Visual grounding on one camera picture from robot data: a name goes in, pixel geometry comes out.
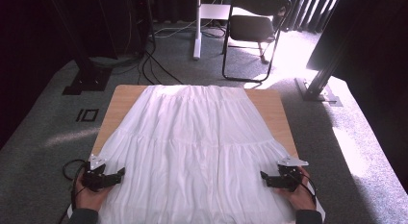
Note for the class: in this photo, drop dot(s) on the black folding chair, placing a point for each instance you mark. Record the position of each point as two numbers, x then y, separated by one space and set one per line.
251 28

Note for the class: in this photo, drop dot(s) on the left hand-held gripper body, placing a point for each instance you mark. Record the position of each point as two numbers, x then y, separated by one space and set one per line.
93 180

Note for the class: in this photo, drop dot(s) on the striped curtain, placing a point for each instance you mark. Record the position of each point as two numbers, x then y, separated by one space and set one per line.
304 12

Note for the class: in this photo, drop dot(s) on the person's left hand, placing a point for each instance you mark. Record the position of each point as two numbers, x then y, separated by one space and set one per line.
89 200

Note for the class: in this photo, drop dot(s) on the white desk frame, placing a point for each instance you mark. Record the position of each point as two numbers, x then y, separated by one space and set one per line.
197 41

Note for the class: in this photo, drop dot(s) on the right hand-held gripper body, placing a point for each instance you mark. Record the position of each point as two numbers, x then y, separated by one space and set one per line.
293 180

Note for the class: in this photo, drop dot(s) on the metal stand with base plate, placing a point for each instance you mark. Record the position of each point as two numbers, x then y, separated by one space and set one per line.
316 89

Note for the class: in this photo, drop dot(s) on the person's right hand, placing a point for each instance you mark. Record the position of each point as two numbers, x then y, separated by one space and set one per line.
301 200

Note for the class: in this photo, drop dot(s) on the white skirt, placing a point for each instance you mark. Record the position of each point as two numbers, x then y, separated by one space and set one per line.
198 147

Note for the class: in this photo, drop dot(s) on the black stand with base plate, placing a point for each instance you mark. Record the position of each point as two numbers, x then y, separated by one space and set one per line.
88 79

